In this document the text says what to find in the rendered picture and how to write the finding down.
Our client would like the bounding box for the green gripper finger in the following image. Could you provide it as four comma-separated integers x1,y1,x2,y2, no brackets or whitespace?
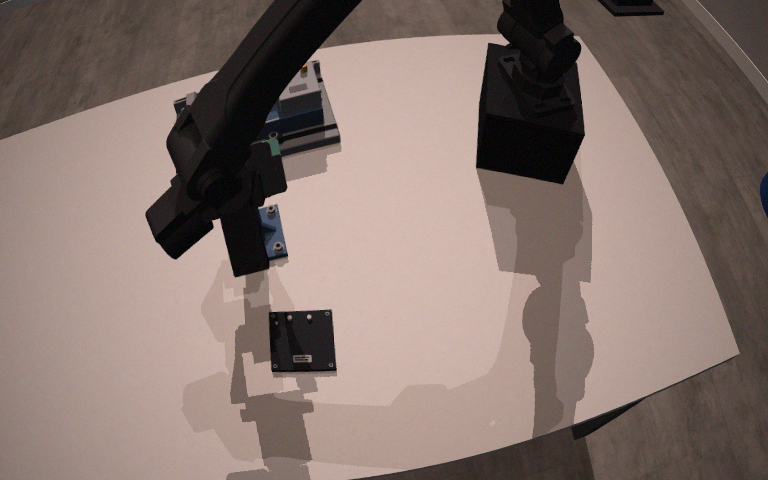
262,138,281,156

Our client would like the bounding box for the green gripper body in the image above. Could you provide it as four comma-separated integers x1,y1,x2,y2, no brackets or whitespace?
247,142,287,198

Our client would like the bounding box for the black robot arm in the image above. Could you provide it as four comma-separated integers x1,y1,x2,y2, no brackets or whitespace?
145,0,581,277

